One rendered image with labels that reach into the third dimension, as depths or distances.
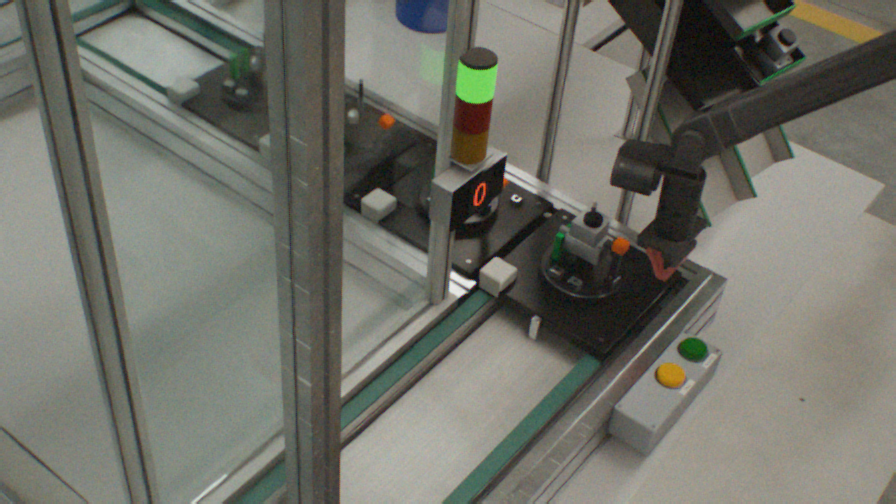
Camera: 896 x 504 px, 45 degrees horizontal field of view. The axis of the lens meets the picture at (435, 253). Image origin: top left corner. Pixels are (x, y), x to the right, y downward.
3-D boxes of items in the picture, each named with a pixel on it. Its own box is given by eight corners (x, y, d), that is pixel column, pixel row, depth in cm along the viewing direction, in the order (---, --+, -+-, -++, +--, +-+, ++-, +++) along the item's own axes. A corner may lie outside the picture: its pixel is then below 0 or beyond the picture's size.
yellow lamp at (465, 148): (493, 153, 149) (497, 124, 146) (471, 169, 146) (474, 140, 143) (464, 137, 151) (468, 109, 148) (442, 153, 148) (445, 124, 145)
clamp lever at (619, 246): (621, 277, 170) (630, 241, 165) (614, 283, 169) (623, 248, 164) (601, 266, 172) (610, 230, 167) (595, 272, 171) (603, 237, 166)
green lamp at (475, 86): (501, 92, 142) (505, 60, 139) (478, 108, 139) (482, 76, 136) (471, 77, 144) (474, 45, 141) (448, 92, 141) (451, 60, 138)
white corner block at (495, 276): (516, 286, 175) (519, 267, 172) (499, 300, 172) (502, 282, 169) (492, 272, 177) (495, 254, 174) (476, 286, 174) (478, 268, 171)
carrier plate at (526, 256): (680, 281, 178) (683, 271, 177) (602, 362, 164) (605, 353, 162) (559, 215, 188) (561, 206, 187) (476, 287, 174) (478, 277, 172)
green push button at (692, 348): (709, 354, 166) (712, 345, 165) (696, 368, 164) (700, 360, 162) (686, 341, 168) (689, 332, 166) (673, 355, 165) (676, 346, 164)
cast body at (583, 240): (611, 252, 171) (619, 219, 166) (596, 266, 168) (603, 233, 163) (566, 228, 174) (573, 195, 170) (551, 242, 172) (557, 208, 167)
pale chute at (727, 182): (738, 201, 189) (758, 196, 185) (691, 231, 182) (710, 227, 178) (675, 52, 186) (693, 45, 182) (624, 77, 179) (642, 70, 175)
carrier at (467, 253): (552, 212, 189) (563, 155, 180) (469, 282, 174) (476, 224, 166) (444, 153, 199) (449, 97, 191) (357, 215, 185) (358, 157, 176)
